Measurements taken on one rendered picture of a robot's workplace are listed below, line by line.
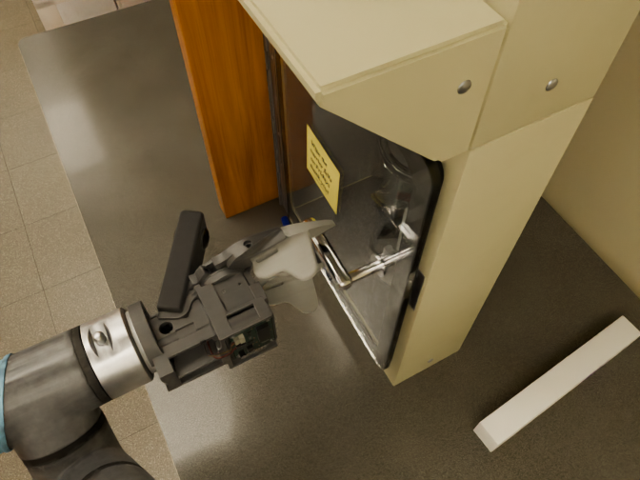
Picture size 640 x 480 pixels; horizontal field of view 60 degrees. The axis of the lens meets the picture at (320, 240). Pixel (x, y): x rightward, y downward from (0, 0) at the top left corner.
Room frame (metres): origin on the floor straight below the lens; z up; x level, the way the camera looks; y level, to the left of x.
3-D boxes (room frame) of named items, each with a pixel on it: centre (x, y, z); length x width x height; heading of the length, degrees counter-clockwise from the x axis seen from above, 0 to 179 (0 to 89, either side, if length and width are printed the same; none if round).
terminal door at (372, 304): (0.39, -0.02, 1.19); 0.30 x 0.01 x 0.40; 27
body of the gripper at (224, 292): (0.23, 0.11, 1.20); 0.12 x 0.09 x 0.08; 118
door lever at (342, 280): (0.31, -0.02, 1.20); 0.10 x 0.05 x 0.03; 27
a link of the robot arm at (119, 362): (0.20, 0.18, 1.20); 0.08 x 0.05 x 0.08; 28
